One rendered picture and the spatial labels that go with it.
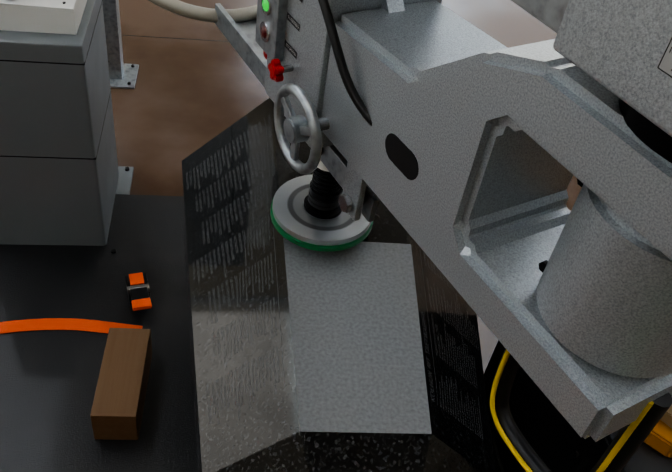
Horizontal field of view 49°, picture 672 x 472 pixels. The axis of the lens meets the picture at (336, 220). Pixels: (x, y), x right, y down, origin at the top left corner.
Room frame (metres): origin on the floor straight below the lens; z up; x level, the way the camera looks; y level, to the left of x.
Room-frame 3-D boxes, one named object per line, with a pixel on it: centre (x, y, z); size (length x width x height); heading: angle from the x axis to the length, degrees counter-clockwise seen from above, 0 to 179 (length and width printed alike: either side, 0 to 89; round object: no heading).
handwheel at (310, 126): (1.00, 0.06, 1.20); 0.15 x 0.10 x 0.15; 36
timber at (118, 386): (1.18, 0.52, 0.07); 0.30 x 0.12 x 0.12; 10
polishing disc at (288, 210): (1.16, 0.03, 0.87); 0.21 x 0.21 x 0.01
